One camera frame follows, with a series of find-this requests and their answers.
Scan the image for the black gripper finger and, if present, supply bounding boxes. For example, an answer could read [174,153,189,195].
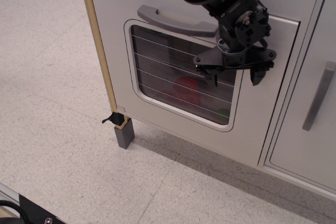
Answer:
[203,71,218,87]
[250,68,269,86]

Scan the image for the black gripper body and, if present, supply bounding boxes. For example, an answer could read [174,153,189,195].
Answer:
[193,46,277,75]

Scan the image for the white oven door with window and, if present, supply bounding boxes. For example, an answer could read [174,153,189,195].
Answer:
[87,0,299,166]

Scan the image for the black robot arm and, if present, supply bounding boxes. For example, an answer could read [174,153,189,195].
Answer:
[185,0,277,87]

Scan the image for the red toy cup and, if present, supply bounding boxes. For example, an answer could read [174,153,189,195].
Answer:
[173,77,201,105]

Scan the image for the orange toy fruit green top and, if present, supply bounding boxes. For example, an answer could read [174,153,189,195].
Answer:
[214,109,230,125]

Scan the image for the white toy kitchen cabinet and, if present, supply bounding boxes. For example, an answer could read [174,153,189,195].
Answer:
[85,0,335,199]

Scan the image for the white cupboard door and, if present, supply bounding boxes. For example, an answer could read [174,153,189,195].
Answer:
[266,0,335,193]

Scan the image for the black clamp on leg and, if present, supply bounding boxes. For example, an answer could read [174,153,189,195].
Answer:
[102,112,125,126]

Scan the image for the grey cabinet leg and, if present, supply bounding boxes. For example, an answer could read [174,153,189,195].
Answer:
[114,126,135,150]

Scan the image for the grey metal cupboard handle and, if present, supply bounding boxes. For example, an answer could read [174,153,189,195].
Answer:
[302,61,335,131]

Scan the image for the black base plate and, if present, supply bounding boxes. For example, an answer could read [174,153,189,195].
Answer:
[19,194,65,224]

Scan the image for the black cable on floor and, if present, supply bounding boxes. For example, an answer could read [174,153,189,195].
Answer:
[0,199,26,224]

